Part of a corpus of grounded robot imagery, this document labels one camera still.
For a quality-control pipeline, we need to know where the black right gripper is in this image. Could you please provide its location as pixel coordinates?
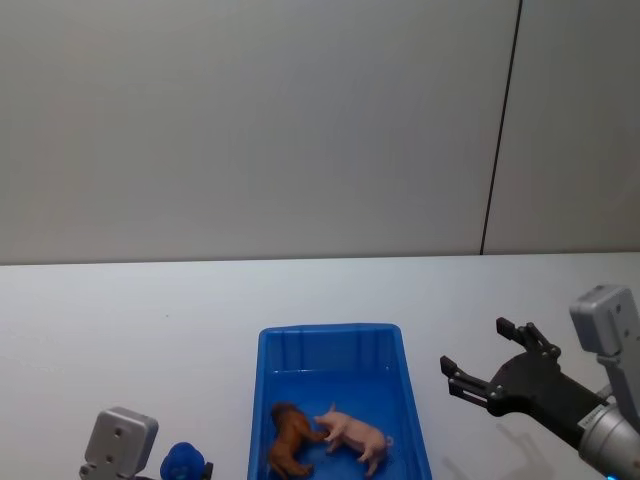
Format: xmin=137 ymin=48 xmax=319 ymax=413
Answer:
xmin=439 ymin=316 xmax=614 ymax=445

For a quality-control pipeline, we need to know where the small blue toy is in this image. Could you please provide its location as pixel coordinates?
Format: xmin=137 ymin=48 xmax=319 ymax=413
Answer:
xmin=159 ymin=441 xmax=207 ymax=480

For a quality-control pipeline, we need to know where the brown toy lion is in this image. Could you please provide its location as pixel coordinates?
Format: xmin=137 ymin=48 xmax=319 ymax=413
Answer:
xmin=268 ymin=401 xmax=327 ymax=480

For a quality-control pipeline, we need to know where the pink toy pig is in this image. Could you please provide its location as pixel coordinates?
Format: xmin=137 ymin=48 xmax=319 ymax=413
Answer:
xmin=313 ymin=402 xmax=395 ymax=478

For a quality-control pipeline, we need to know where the blue plastic bin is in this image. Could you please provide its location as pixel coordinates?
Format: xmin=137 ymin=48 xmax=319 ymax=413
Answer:
xmin=246 ymin=322 xmax=434 ymax=480

